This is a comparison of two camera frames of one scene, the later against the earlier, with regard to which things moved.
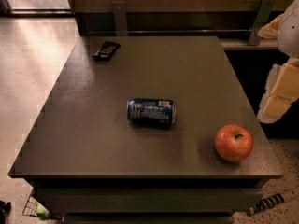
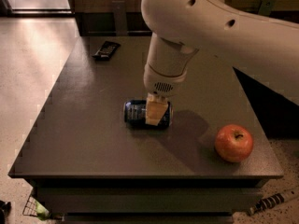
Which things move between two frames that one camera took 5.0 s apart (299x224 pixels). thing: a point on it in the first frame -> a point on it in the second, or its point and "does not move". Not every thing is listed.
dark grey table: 92,167 does not move
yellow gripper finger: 281,91 -> 160,86
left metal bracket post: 119,8 does not move
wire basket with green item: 35,208 does not move
